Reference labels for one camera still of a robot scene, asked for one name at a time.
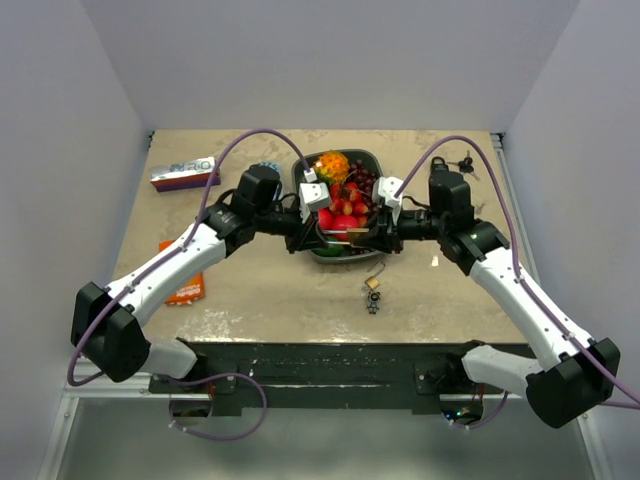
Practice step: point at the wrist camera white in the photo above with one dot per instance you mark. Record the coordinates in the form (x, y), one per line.
(314, 195)
(386, 194)

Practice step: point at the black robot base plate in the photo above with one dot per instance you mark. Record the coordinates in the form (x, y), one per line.
(351, 376)

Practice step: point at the left red apple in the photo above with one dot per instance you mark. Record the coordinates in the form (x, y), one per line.
(325, 219)

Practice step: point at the purple grape bunch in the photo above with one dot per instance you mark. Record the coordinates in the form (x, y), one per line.
(359, 182)

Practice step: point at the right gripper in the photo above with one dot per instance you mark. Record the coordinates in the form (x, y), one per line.
(380, 236)

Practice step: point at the strawberry pile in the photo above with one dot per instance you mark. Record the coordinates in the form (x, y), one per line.
(348, 200)

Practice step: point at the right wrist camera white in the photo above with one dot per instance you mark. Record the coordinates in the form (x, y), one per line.
(386, 194)

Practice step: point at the aluminium frame rail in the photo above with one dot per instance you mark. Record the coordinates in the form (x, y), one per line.
(120, 431)

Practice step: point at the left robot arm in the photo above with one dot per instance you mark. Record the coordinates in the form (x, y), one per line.
(107, 325)

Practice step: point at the black Kaijing padlock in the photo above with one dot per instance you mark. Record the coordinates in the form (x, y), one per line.
(438, 164)

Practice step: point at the orange pineapple toy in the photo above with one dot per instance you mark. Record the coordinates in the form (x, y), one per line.
(331, 167)

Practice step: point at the green lime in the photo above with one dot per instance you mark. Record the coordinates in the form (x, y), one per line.
(331, 251)

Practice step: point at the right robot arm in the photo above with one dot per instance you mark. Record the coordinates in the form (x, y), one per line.
(569, 372)

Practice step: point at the small brass padlock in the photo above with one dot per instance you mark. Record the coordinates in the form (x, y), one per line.
(372, 281)

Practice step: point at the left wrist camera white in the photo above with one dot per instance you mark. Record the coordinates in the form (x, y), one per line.
(314, 195)

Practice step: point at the black head keys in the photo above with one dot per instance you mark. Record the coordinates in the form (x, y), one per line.
(466, 166)

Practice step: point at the purple white toothpaste box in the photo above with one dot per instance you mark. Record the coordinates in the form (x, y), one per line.
(182, 176)

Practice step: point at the orange razor package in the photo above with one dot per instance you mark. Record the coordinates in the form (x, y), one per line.
(193, 290)

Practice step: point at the red apple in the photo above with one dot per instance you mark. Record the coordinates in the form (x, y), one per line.
(325, 219)
(343, 223)

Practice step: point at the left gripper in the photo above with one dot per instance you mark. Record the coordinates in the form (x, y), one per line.
(308, 236)

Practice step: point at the right red apple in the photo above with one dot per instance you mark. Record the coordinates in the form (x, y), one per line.
(343, 223)

